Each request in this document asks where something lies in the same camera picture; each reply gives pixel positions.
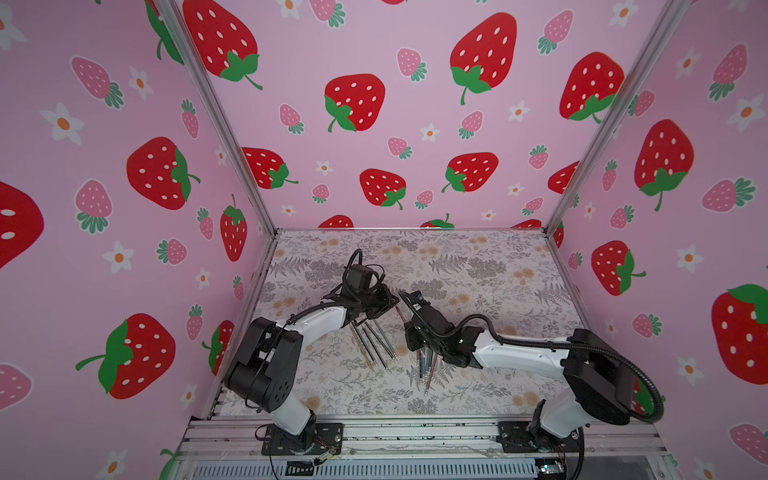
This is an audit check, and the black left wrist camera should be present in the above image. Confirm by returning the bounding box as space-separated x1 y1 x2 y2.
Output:
345 264 378 294

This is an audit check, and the blue pencil with clear cap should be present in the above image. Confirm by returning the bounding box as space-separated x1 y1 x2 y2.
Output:
368 320 397 359

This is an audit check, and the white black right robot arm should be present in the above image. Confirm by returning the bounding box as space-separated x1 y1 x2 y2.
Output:
399 291 664 452

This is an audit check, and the red striped pencil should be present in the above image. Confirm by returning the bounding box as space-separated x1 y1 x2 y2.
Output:
395 306 407 325

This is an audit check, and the yellow pencil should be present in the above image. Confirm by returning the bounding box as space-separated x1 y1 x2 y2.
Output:
350 323 375 370

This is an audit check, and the dark blue striped pencil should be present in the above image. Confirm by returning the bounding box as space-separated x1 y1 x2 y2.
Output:
361 326 387 369

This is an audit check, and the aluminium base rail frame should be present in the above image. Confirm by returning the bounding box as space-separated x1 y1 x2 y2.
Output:
162 415 683 479

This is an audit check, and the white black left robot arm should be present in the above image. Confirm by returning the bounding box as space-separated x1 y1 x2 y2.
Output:
223 285 399 440

